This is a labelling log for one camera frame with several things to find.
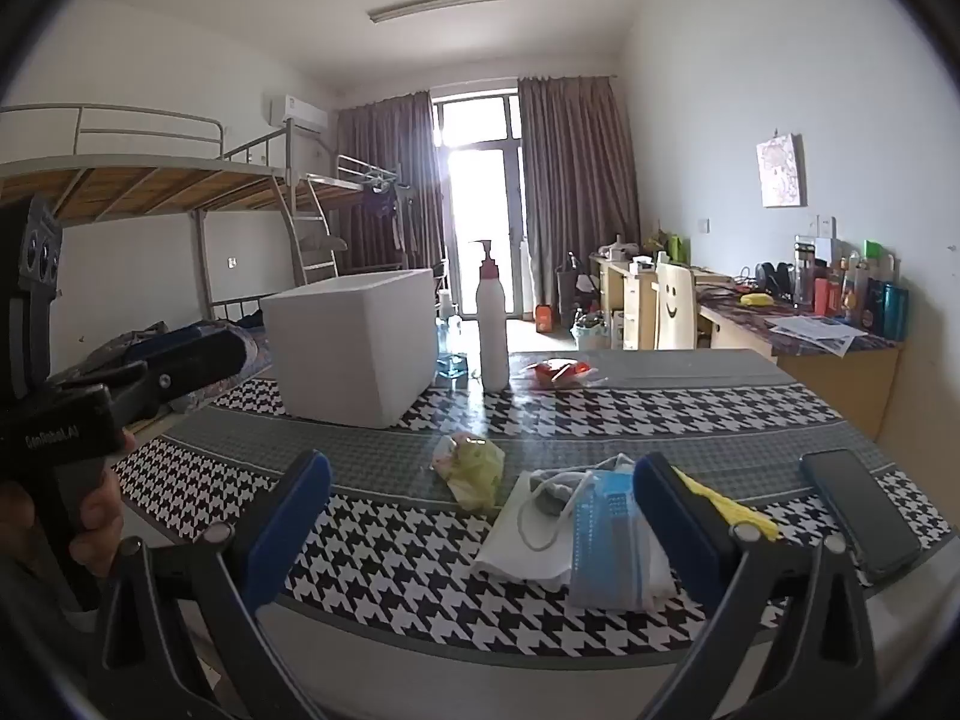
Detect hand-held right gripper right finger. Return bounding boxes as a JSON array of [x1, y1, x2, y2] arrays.
[[632, 452, 882, 720]]

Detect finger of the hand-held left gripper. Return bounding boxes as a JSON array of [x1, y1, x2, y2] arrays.
[[105, 330, 254, 430]]

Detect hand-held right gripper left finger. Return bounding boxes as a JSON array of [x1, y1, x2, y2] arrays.
[[94, 450, 335, 720]]

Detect blue face mask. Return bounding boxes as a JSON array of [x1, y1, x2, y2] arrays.
[[517, 454, 676, 612]]

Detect white foam box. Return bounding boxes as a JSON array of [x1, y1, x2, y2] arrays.
[[260, 268, 438, 428]]

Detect white tissue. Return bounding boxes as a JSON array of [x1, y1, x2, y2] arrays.
[[472, 469, 593, 582]]

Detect person's left hand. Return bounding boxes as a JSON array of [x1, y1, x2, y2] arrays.
[[0, 427, 141, 580]]

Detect yellow cloth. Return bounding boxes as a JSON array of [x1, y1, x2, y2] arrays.
[[671, 465, 781, 541]]

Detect blue patterned blanket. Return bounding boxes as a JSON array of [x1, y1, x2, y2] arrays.
[[79, 319, 263, 391]]

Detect houndstooth tablecloth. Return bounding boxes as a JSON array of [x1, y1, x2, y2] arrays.
[[112, 349, 946, 653]]

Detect grey cloth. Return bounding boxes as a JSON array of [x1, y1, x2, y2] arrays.
[[529, 469, 586, 518]]

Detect black smartphone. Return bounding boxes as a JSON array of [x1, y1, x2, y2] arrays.
[[799, 448, 922, 582]]

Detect red snack packet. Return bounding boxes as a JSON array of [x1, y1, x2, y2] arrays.
[[525, 358, 593, 389]]

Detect yellow-green plastic bag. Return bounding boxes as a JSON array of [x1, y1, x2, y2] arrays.
[[431, 433, 507, 515]]

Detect large metal bunk bed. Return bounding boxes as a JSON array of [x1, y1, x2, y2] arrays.
[[0, 105, 338, 331]]

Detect wooden desk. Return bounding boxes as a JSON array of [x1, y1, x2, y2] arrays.
[[589, 251, 905, 443]]

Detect smiley face wooden chair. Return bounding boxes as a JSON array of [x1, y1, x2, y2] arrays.
[[655, 261, 702, 351]]

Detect blue spray bottle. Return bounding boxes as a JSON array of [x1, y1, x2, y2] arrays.
[[435, 292, 470, 380]]

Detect printed papers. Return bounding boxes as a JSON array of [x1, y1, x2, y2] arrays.
[[765, 315, 871, 356]]

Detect small metal bunk bed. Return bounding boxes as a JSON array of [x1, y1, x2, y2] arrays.
[[307, 154, 421, 278]]

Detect hanging dark clothes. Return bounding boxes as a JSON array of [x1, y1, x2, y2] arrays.
[[360, 180, 421, 256]]

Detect black bin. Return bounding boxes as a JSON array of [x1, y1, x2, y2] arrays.
[[555, 262, 593, 312]]

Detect white pump bottle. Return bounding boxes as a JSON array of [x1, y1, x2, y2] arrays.
[[470, 238, 511, 392]]

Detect black headphones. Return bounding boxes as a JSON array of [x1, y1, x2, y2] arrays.
[[754, 261, 796, 297]]

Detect white air conditioner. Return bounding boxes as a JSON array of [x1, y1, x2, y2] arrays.
[[262, 94, 331, 132]]

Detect narrow brown curtain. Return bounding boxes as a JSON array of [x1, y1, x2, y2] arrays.
[[335, 92, 436, 271]]

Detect teal bottle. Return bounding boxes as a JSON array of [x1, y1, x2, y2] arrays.
[[881, 283, 910, 340]]

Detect glass balcony door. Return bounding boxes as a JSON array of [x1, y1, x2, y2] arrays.
[[433, 90, 522, 316]]

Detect wide brown curtain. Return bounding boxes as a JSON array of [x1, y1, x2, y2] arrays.
[[517, 75, 642, 316]]

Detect ceiling tube light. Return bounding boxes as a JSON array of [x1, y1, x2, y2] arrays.
[[367, 0, 505, 25]]

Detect wall poster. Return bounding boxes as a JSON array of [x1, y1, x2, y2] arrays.
[[757, 133, 807, 209]]

